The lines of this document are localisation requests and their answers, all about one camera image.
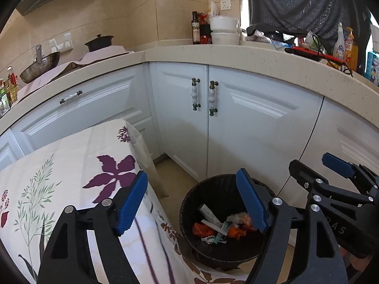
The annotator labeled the horizontal ceramic cabinet handle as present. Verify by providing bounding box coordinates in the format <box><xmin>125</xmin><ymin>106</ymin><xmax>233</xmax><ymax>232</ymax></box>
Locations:
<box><xmin>59</xmin><ymin>91</ymin><xmax>83</xmax><ymax>105</ymax></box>

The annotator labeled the crumpled light cloth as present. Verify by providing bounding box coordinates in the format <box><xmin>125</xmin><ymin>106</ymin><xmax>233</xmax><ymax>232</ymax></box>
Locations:
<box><xmin>247</xmin><ymin>30</ymin><xmax>271</xmax><ymax>42</ymax></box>

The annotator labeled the white printed tube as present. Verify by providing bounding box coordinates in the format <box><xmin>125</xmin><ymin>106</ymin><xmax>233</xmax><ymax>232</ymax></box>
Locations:
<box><xmin>198</xmin><ymin>204</ymin><xmax>222</xmax><ymax>226</ymax></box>

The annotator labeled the blue white box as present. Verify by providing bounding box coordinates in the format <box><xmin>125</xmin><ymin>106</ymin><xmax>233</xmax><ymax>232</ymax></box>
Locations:
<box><xmin>365</xmin><ymin>51</ymin><xmax>379</xmax><ymax>85</ymax></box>

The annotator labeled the green white packet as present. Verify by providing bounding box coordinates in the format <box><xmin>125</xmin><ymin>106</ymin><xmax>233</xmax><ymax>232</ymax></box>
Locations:
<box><xmin>305</xmin><ymin>31</ymin><xmax>320</xmax><ymax>51</ymax></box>

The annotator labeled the white double wall socket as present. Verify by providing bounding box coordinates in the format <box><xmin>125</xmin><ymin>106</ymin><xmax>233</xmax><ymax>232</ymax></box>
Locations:
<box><xmin>49</xmin><ymin>32</ymin><xmax>73</xmax><ymax>51</ymax></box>

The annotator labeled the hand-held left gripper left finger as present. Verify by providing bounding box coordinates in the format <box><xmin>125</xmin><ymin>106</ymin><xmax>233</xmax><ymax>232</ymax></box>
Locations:
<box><xmin>37</xmin><ymin>170</ymin><xmax>149</xmax><ymax>284</ymax></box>

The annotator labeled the white spray bottle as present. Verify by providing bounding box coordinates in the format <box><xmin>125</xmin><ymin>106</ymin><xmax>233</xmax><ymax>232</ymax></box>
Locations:
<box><xmin>333</xmin><ymin>22</ymin><xmax>346</xmax><ymax>62</ymax></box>

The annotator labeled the beige kitchen countertop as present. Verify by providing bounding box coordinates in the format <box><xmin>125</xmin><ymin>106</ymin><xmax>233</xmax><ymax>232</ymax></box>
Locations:
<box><xmin>0</xmin><ymin>44</ymin><xmax>379</xmax><ymax>138</ymax></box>

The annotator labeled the wide white cabinet front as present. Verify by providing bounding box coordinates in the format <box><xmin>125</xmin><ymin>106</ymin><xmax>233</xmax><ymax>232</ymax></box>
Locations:
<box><xmin>10</xmin><ymin>65</ymin><xmax>154</xmax><ymax>160</ymax></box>

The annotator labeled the dark grey curtain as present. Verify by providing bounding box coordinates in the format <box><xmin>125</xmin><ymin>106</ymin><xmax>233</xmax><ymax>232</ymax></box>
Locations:
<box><xmin>246</xmin><ymin>0</ymin><xmax>372</xmax><ymax>45</ymax></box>

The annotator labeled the dark glass oil bottle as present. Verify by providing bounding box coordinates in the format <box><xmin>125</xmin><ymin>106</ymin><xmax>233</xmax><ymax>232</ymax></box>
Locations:
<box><xmin>192</xmin><ymin>11</ymin><xmax>201</xmax><ymax>45</ymax></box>

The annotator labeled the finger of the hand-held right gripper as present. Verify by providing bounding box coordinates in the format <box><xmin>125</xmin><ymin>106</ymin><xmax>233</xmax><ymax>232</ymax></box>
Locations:
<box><xmin>289</xmin><ymin>160</ymin><xmax>379</xmax><ymax>206</ymax></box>
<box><xmin>322</xmin><ymin>153</ymin><xmax>379</xmax><ymax>191</ymax></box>

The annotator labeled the black trash bin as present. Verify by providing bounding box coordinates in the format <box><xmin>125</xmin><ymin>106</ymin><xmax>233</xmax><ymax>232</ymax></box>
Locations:
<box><xmin>180</xmin><ymin>174</ymin><xmax>293</xmax><ymax>271</ymax></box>

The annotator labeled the white lidded bowl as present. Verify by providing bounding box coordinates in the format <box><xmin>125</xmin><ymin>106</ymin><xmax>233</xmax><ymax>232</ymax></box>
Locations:
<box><xmin>211</xmin><ymin>31</ymin><xmax>240</xmax><ymax>45</ymax></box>
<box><xmin>209</xmin><ymin>16</ymin><xmax>239</xmax><ymax>33</ymax></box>

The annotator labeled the vertical ceramic cabinet handle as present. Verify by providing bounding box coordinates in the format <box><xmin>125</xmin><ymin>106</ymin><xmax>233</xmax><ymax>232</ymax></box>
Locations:
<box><xmin>209</xmin><ymin>80</ymin><xmax>219</xmax><ymax>116</ymax></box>
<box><xmin>191</xmin><ymin>78</ymin><xmax>201</xmax><ymax>111</ymax></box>

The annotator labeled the clear plastic wrap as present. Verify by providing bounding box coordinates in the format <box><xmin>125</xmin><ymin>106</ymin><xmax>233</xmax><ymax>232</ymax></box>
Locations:
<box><xmin>226</xmin><ymin>213</ymin><xmax>246</xmax><ymax>225</ymax></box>

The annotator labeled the blue white long packet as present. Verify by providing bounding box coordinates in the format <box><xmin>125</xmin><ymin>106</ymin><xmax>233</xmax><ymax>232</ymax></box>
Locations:
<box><xmin>202</xmin><ymin>219</ymin><xmax>228</xmax><ymax>237</ymax></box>

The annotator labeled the large orange plastic bag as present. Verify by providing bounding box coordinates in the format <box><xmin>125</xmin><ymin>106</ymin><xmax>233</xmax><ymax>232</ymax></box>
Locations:
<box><xmin>192</xmin><ymin>223</ymin><xmax>217</xmax><ymax>237</ymax></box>

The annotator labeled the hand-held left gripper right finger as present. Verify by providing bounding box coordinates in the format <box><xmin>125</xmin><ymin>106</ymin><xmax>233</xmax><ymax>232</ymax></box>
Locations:
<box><xmin>236</xmin><ymin>168</ymin><xmax>348</xmax><ymax>284</ymax></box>

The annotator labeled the yellow cooking oil bottle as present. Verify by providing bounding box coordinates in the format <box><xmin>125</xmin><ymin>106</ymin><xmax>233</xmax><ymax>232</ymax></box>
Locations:
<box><xmin>7</xmin><ymin>67</ymin><xmax>20</xmax><ymax>101</ymax></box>

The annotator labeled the group of condiment bottles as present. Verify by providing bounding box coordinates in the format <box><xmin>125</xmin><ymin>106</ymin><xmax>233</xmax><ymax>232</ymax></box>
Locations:
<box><xmin>0</xmin><ymin>67</ymin><xmax>21</xmax><ymax>117</ymax></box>

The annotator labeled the steel wok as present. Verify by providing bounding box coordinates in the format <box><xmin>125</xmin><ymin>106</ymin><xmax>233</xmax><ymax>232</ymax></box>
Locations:
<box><xmin>19</xmin><ymin>45</ymin><xmax>61</xmax><ymax>84</ymax></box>

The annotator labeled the floral tablecloth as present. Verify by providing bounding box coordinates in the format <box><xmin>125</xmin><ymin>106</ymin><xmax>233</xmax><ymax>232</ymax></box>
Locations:
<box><xmin>0</xmin><ymin>118</ymin><xmax>248</xmax><ymax>284</ymax></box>

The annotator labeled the yellow dish soap bottle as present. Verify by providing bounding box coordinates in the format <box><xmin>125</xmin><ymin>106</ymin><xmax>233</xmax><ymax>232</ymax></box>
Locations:
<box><xmin>345</xmin><ymin>27</ymin><xmax>359</xmax><ymax>71</ymax></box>

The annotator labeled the pink stove cover cloth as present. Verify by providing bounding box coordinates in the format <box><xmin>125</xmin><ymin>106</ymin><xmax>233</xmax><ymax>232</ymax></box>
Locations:
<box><xmin>16</xmin><ymin>45</ymin><xmax>132</xmax><ymax>102</ymax></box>

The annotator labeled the black power cable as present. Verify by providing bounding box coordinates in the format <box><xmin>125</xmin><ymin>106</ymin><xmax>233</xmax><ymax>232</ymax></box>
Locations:
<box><xmin>311</xmin><ymin>34</ymin><xmax>354</xmax><ymax>77</ymax></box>

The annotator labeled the white cabinet door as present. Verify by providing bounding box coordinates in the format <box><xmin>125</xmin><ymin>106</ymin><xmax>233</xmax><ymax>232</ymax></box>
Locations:
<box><xmin>0</xmin><ymin>130</ymin><xmax>21</xmax><ymax>172</ymax></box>
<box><xmin>207</xmin><ymin>65</ymin><xmax>323</xmax><ymax>190</ymax></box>
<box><xmin>154</xmin><ymin>63</ymin><xmax>209</xmax><ymax>181</ymax></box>
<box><xmin>281</xmin><ymin>98</ymin><xmax>379</xmax><ymax>196</ymax></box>

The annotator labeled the orange white snack wrapper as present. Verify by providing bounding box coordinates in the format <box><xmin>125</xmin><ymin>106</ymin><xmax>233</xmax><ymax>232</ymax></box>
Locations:
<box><xmin>241</xmin><ymin>213</ymin><xmax>258</xmax><ymax>231</ymax></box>

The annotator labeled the black casserole pot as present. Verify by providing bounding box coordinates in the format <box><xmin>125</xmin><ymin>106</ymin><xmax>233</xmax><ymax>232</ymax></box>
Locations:
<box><xmin>85</xmin><ymin>34</ymin><xmax>114</xmax><ymax>52</ymax></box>

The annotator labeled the red black handheld appliance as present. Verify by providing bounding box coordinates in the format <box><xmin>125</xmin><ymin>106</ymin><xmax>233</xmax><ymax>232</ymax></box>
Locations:
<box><xmin>285</xmin><ymin>46</ymin><xmax>344</xmax><ymax>64</ymax></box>

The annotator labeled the small orange plastic bag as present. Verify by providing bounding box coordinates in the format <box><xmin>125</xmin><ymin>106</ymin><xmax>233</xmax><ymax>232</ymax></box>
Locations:
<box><xmin>228</xmin><ymin>226</ymin><xmax>248</xmax><ymax>239</ymax></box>

